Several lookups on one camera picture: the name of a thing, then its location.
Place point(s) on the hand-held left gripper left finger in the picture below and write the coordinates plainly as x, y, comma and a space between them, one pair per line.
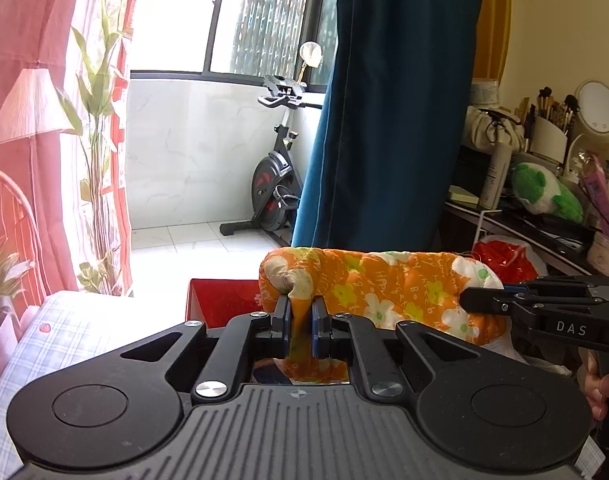
283, 332

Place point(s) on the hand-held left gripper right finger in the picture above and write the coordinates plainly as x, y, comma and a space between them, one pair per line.
317, 332

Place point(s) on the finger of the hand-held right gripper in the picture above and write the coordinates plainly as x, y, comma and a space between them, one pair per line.
484, 300
559, 286

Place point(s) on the red cardboard box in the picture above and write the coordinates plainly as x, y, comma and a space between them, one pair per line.
219, 300

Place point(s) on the orange floral cloth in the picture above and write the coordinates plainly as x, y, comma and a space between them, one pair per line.
384, 280

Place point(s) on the person's right hand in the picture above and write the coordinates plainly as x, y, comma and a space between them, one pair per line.
595, 390

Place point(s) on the red plastic bag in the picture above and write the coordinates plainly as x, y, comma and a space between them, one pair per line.
499, 255

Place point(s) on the dark desk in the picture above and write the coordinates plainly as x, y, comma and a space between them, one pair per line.
549, 235

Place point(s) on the green plush toy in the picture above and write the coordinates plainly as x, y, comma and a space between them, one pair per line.
534, 182

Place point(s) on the yellow sticky notepad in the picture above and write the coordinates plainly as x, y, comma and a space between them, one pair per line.
463, 195

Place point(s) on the pink package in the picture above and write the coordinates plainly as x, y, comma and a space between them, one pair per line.
599, 185

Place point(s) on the white spray bottle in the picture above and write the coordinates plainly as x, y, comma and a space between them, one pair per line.
494, 175

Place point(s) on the white brush holder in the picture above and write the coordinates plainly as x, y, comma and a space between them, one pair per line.
549, 137

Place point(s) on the black exercise bike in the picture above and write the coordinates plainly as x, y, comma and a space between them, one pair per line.
272, 180

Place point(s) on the bunch of makeup brushes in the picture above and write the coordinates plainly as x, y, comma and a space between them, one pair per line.
544, 102

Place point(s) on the round white mirror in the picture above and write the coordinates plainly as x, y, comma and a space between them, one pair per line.
596, 102

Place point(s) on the white fabric hat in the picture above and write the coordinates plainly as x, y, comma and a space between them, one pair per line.
484, 92

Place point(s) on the blue curtain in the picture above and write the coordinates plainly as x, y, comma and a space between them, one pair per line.
394, 110

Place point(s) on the yellow curtain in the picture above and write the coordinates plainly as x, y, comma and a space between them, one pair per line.
494, 20

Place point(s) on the white round ornament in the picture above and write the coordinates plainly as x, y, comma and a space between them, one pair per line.
310, 53

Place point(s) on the black framed window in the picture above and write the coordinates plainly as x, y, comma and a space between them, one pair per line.
217, 10

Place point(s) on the pink printed curtain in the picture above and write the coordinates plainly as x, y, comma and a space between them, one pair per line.
34, 20

